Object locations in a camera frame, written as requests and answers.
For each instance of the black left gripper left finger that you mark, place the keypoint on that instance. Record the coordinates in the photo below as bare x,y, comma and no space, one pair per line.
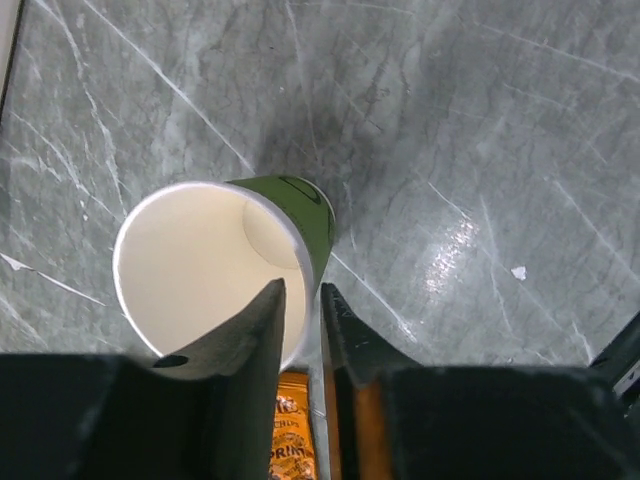
205,411

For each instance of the orange chips bag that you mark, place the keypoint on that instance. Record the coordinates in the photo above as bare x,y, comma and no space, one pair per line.
292,452

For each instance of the green paper coffee cup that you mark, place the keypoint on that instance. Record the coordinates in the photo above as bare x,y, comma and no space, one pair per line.
192,255

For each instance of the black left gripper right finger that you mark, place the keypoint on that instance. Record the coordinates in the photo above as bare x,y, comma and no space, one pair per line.
390,417

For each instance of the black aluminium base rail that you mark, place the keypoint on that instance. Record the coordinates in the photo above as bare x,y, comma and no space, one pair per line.
618,362

